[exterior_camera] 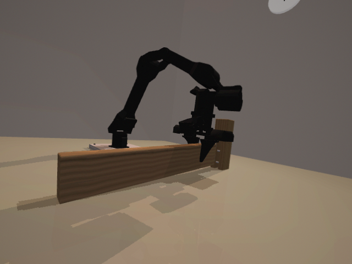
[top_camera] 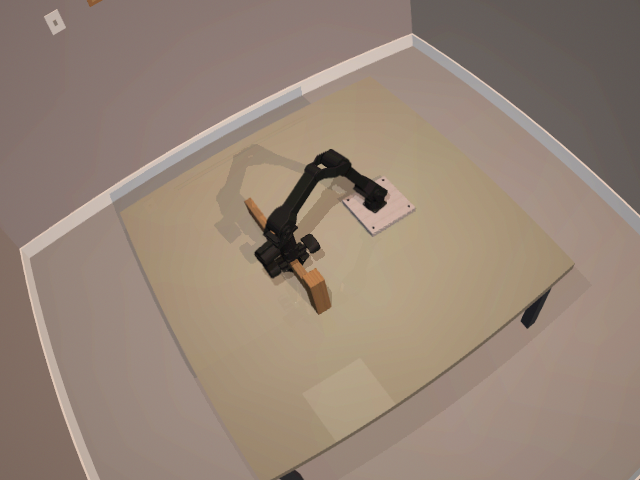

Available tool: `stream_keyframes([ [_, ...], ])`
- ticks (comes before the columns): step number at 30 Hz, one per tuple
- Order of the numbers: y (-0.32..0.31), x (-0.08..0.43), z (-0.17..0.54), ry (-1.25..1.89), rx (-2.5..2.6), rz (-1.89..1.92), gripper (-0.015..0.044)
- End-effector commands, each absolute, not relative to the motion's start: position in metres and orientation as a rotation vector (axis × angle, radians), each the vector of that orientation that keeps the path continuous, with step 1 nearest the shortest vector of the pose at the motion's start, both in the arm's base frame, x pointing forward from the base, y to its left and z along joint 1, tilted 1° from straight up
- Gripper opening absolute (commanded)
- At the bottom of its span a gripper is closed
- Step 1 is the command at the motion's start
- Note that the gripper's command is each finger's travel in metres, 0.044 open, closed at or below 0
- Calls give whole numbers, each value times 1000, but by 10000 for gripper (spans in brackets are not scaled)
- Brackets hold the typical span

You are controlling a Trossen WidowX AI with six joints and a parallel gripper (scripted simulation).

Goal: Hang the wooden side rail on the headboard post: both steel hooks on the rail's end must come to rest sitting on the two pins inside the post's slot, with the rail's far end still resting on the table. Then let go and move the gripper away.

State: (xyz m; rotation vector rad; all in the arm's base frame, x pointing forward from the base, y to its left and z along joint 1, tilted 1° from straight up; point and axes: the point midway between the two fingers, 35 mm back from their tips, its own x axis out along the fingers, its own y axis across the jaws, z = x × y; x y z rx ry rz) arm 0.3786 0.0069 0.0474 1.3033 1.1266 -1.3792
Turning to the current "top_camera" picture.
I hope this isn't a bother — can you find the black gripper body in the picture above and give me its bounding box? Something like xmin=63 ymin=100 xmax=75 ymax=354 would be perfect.
xmin=263 ymin=234 xmax=320 ymax=279

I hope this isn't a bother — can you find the brown wooden post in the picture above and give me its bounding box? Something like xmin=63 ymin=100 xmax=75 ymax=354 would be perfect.
xmin=302 ymin=268 xmax=332 ymax=315

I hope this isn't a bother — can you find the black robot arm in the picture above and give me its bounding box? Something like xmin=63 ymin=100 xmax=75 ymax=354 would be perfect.
xmin=255 ymin=149 xmax=388 ymax=267

